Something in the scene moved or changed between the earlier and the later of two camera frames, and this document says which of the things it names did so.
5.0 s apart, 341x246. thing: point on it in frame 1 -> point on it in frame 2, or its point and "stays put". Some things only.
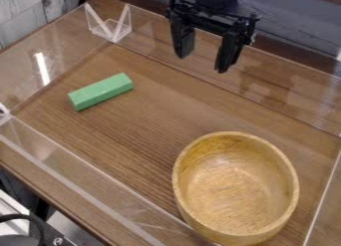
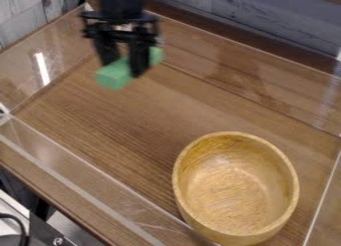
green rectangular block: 99,91 -> 114,75
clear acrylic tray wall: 102,105 stays put
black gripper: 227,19 -> 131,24
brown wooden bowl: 235,186 stays put
